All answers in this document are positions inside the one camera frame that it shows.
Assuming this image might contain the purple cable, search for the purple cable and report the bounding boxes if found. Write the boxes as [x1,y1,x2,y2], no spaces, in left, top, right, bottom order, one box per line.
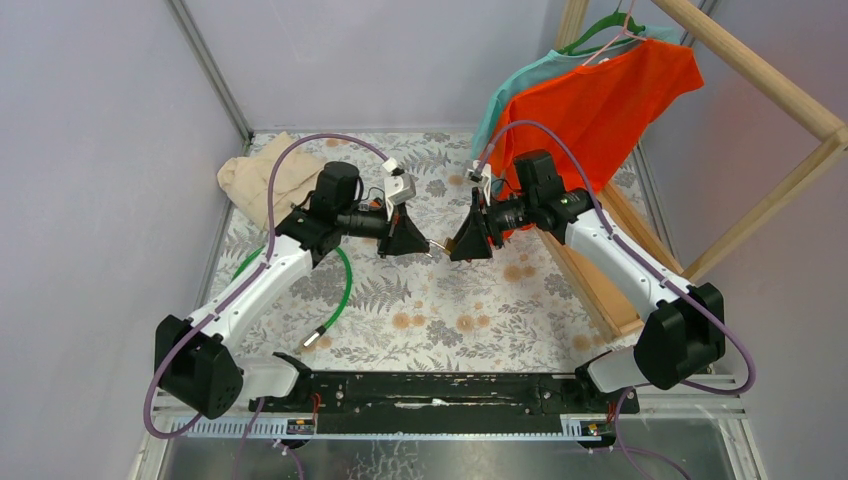
[478,120,758,399]
[143,133,392,441]

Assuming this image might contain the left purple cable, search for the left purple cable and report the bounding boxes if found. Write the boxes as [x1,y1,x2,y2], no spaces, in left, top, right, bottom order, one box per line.
[143,133,392,441]

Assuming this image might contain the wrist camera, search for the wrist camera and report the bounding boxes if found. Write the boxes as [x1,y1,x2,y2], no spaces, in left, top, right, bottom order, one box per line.
[382,157,416,221]
[466,160,492,202]

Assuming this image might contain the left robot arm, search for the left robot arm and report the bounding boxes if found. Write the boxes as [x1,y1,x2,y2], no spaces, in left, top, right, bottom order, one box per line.
[154,159,430,419]

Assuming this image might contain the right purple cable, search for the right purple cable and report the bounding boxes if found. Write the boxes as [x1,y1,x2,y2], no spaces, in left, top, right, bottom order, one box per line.
[478,120,758,399]

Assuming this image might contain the green cable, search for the green cable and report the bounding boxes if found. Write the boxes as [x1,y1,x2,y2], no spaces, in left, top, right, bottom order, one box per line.
[231,245,354,354]

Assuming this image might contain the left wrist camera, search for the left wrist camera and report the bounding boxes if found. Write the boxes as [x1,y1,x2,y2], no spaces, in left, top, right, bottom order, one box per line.
[382,157,416,221]

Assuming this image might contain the green hanger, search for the green hanger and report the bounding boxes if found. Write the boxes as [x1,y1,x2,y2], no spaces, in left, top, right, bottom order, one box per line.
[558,11,646,56]

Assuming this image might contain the beige cloth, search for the beige cloth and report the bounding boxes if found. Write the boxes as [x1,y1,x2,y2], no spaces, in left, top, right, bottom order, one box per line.
[217,132,326,231]

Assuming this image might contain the orange t-shirt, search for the orange t-shirt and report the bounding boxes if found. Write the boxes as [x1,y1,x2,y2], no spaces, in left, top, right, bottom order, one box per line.
[486,39,706,240]

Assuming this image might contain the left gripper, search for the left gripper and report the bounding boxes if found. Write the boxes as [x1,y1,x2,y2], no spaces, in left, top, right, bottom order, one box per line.
[336,197,431,260]

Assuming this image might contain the wooden rack frame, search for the wooden rack frame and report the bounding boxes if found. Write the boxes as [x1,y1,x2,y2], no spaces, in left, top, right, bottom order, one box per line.
[541,0,848,344]

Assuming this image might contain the floral table mat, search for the floral table mat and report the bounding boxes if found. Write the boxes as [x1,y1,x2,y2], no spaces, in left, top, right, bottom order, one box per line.
[208,132,642,372]

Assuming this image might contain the pink hanger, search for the pink hanger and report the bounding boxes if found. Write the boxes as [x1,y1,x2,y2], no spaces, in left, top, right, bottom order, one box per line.
[582,1,645,66]

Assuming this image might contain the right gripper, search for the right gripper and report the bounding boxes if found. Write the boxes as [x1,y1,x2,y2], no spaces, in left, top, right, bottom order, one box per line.
[449,188,536,262]

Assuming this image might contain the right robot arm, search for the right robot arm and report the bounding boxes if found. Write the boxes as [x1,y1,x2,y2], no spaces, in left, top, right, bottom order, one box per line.
[446,150,726,412]

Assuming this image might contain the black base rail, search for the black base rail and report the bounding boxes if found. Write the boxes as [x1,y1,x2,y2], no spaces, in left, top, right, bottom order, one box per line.
[249,371,640,435]

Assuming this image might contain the teal t-shirt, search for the teal t-shirt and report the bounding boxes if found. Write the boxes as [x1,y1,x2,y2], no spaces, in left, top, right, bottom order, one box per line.
[471,25,680,159]

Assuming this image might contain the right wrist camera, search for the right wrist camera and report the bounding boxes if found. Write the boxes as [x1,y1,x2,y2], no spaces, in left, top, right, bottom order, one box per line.
[466,160,492,202]

